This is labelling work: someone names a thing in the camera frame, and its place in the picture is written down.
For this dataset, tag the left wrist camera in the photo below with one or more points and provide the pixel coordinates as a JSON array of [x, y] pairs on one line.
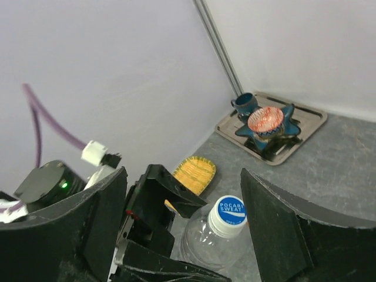
[[103, 172]]

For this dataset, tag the metal tray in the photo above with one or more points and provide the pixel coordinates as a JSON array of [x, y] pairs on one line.
[[278, 150]]

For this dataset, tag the clear Pocari Sweat bottle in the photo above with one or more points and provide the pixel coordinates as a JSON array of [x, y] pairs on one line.
[[200, 246]]

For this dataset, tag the Pocari Sweat bottle cap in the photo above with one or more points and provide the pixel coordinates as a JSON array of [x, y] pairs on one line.
[[227, 217]]

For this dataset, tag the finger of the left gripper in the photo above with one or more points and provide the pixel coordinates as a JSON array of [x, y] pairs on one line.
[[137, 263], [163, 186]]

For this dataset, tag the blue ceramic cup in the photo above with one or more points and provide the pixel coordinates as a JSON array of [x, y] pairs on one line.
[[245, 105]]

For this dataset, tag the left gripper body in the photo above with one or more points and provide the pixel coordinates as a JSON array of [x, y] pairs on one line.
[[146, 221]]

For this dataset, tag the red patterned bowl on tray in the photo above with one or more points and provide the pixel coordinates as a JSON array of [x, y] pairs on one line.
[[266, 122]]

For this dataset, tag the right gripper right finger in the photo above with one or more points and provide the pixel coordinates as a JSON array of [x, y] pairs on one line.
[[297, 240]]

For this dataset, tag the blue star-shaped dish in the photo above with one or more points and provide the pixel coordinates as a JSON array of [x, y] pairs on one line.
[[289, 129]]

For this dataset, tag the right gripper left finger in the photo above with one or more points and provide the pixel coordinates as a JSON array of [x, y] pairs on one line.
[[72, 240]]

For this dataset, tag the orange drink bottle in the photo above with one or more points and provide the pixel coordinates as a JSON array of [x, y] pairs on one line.
[[170, 207]]

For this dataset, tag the yellow woven plate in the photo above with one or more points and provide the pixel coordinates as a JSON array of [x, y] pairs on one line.
[[195, 173]]

